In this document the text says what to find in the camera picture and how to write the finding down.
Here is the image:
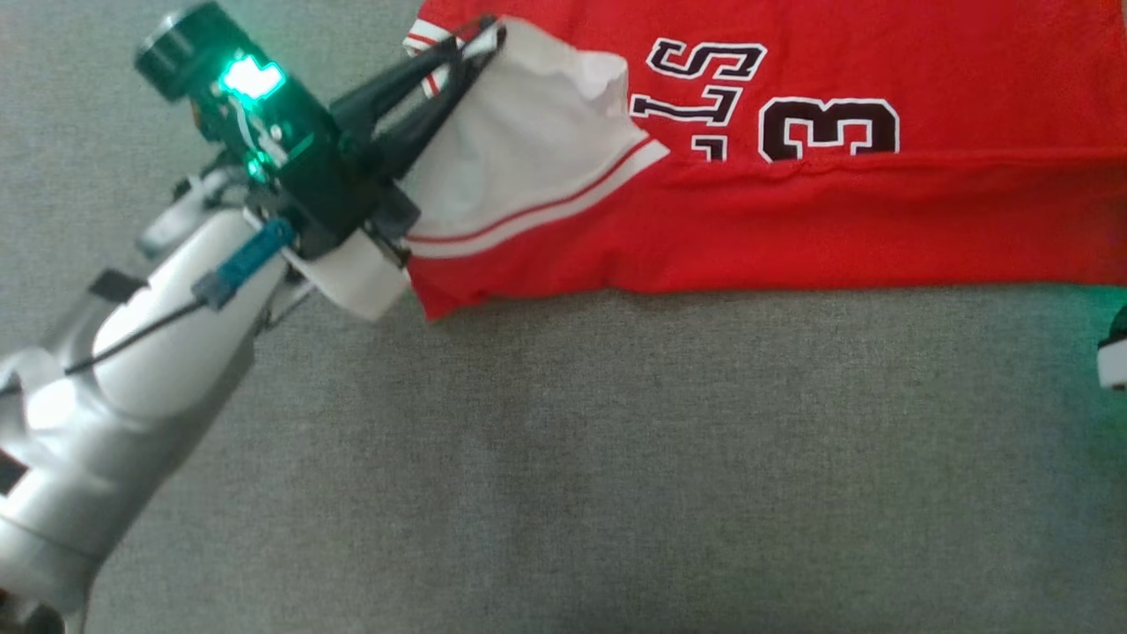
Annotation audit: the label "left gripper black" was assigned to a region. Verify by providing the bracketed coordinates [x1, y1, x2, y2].
[134, 3, 509, 259]

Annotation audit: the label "red basketball jersey white sleeves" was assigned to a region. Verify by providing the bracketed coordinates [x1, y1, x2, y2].
[402, 0, 1127, 323]

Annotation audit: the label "large grey chaise cushion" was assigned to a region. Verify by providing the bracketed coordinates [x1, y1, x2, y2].
[0, 0, 1127, 634]

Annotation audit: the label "black cable blue connector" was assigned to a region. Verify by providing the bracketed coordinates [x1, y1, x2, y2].
[63, 217, 294, 379]

